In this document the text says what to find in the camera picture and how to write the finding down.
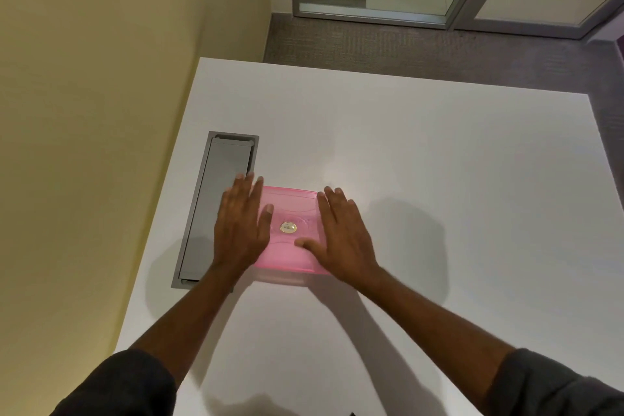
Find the person's right hand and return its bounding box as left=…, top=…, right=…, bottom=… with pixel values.
left=294, top=186, right=381, bottom=290

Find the person's left hand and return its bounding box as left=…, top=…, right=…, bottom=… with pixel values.
left=213, top=172, right=275, bottom=280

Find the pink plastic lid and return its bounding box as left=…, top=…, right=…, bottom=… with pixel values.
left=253, top=185, right=337, bottom=278

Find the clear plastic container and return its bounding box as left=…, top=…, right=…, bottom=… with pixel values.
left=251, top=266, right=337, bottom=287

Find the person's left forearm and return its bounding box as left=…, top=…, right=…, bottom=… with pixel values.
left=48, top=262, right=244, bottom=416

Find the person's right forearm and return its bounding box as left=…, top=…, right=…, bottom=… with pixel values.
left=358, top=266, right=624, bottom=416

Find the grey table cable hatch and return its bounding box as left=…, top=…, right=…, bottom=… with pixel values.
left=171, top=131, right=260, bottom=290

